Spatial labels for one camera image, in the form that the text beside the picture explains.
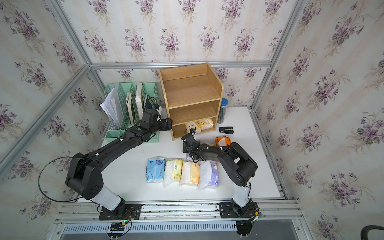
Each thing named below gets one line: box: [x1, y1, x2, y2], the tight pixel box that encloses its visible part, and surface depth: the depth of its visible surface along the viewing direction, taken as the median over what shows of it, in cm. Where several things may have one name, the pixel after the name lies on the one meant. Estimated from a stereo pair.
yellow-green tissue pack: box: [163, 158, 183, 188], surface depth 83 cm
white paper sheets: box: [99, 83, 124, 130], surface depth 90 cm
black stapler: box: [219, 126, 234, 134], surface depth 107 cm
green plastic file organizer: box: [104, 82, 160, 143], surface depth 98 cm
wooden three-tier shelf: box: [158, 62, 224, 141], surface depth 92 cm
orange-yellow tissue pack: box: [180, 161, 200, 186], surface depth 83 cm
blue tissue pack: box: [146, 156, 166, 183], surface depth 84 cm
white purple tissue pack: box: [198, 160, 219, 191], surface depth 81 cm
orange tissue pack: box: [215, 136, 232, 147], surface depth 95 cm
